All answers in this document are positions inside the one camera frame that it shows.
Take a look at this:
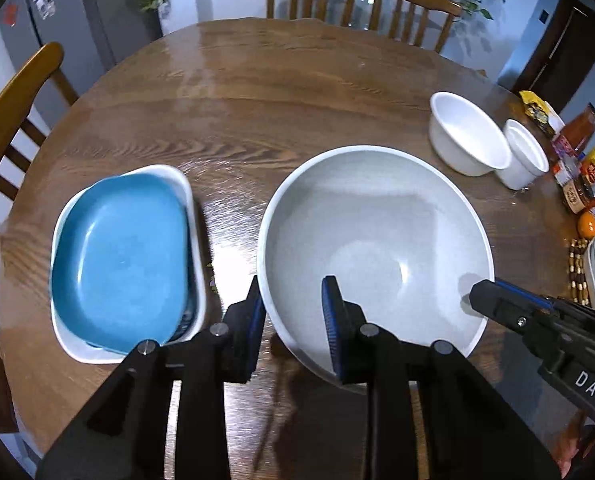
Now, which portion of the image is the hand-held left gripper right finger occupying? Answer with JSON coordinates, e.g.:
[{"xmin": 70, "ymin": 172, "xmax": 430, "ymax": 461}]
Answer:
[{"xmin": 321, "ymin": 275, "xmax": 563, "ymax": 480}]

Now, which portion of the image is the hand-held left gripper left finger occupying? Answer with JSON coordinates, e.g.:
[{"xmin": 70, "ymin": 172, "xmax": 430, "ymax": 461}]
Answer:
[{"xmin": 36, "ymin": 275, "xmax": 267, "ymax": 480}]

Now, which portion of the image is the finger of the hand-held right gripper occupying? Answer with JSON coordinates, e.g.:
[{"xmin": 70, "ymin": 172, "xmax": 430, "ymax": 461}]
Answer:
[
  {"xmin": 495, "ymin": 280, "xmax": 559, "ymax": 309},
  {"xmin": 469, "ymin": 281, "xmax": 547, "ymax": 334}
]

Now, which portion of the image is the small blue patterned square plate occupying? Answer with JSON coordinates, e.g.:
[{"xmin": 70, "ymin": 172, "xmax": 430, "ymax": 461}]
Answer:
[{"xmin": 175, "ymin": 175, "xmax": 201, "ymax": 341}]

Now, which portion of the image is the large grey bowl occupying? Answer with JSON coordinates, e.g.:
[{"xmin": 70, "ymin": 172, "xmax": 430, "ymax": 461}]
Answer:
[{"xmin": 256, "ymin": 145, "xmax": 495, "ymax": 395}]

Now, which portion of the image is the white ramekin cup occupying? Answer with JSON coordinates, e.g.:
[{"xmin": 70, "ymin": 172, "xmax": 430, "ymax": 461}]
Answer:
[{"xmin": 495, "ymin": 119, "xmax": 551, "ymax": 191}]

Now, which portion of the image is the medium white bowl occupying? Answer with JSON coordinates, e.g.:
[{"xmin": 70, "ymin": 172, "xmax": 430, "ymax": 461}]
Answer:
[{"xmin": 429, "ymin": 91, "xmax": 512, "ymax": 177}]

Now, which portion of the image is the large blue patterned square plate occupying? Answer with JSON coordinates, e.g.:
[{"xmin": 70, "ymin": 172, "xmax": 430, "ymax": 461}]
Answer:
[{"xmin": 50, "ymin": 164, "xmax": 209, "ymax": 365}]

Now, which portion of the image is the wooden beaded trivet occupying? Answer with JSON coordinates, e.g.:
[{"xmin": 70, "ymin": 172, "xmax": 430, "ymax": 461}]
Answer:
[{"xmin": 569, "ymin": 237, "xmax": 591, "ymax": 306}]

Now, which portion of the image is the brown paste jar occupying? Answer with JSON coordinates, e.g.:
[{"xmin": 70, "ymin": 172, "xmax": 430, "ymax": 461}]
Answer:
[{"xmin": 562, "ymin": 180, "xmax": 591, "ymax": 213}]

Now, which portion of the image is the small white labelled jar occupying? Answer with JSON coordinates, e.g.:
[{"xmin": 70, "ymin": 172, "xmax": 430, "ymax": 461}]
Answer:
[{"xmin": 552, "ymin": 157, "xmax": 578, "ymax": 186}]

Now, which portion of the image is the yellow snack packet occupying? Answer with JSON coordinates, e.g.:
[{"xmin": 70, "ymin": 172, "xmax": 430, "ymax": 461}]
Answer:
[{"xmin": 519, "ymin": 90, "xmax": 565, "ymax": 137}]

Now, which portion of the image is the dark wooden door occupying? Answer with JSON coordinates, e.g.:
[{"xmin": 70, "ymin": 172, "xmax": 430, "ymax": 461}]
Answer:
[{"xmin": 515, "ymin": 0, "xmax": 595, "ymax": 106}]

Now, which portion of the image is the grey refrigerator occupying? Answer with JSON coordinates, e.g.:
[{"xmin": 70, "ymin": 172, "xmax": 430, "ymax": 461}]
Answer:
[{"xmin": 0, "ymin": 0, "xmax": 161, "ymax": 106}]

